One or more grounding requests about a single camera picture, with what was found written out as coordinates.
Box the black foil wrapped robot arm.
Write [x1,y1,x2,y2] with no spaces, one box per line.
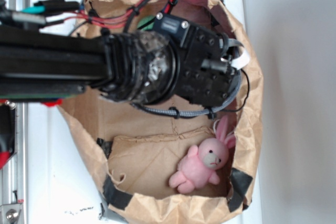
[1,13,240,107]

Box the pink plush bunny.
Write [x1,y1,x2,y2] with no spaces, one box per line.
[169,115,236,194]

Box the silver corner bracket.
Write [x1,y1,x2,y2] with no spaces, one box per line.
[1,204,24,224]

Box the black mounting bracket plate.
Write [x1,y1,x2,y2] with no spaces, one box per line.
[1,105,16,169]

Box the white flat ribbon cable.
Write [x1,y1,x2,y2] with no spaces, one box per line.
[230,48,250,69]

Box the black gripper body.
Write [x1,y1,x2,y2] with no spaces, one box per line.
[153,13,238,107]

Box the grey braided cable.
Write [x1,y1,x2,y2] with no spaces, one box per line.
[131,37,244,120]

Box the green rubber ball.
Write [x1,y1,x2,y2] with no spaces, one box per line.
[136,15,155,30]

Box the brown paper lined box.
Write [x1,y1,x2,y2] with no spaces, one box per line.
[59,0,264,223]

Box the aluminium frame rail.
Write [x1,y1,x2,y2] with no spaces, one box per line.
[1,0,29,223]

